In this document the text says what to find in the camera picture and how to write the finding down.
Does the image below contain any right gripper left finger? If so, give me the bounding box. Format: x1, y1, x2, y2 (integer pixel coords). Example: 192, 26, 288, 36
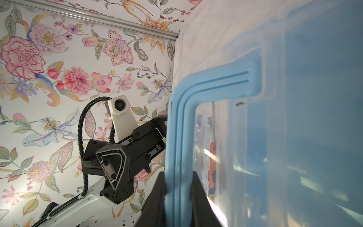
135, 172, 165, 227

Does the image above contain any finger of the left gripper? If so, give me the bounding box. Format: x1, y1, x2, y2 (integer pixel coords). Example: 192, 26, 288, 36
95, 143, 129, 190

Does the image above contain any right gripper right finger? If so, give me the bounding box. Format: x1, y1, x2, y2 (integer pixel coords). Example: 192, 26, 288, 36
192, 171, 222, 227

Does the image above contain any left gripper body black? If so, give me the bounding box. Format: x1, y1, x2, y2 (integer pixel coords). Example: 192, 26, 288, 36
82, 115, 167, 204

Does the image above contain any blue transparent plastic toolbox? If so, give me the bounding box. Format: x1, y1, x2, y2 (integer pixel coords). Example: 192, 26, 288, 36
164, 1, 363, 227

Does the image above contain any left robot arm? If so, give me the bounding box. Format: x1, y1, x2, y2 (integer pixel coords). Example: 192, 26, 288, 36
34, 115, 167, 227

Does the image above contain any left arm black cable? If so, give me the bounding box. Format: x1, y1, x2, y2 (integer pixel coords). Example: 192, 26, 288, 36
77, 96, 117, 197

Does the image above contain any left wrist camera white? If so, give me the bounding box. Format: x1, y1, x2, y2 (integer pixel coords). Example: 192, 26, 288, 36
106, 95, 139, 142

